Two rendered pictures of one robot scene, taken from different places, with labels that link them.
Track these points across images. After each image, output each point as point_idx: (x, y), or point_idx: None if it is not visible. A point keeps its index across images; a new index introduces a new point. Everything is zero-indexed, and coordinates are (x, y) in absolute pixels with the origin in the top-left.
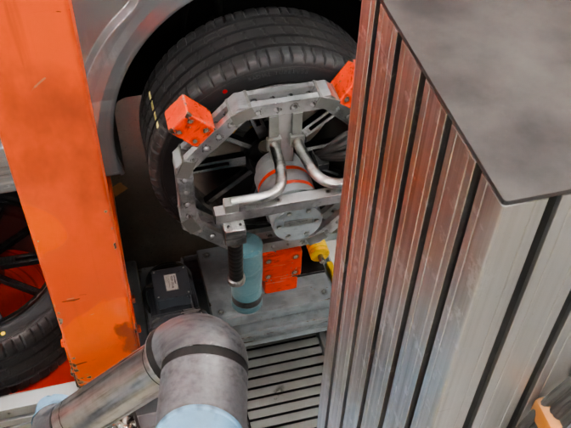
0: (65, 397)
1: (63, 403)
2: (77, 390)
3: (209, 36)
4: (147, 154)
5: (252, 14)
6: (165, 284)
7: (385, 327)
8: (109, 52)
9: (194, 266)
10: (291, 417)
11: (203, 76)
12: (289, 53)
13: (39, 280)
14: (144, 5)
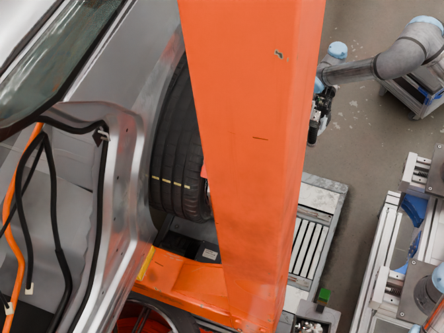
0: (415, 328)
1: (437, 328)
2: (438, 316)
3: (167, 115)
4: (181, 207)
5: (170, 82)
6: (209, 258)
7: None
8: (141, 177)
9: (170, 238)
10: (296, 248)
11: (197, 139)
12: None
13: (130, 332)
14: (147, 133)
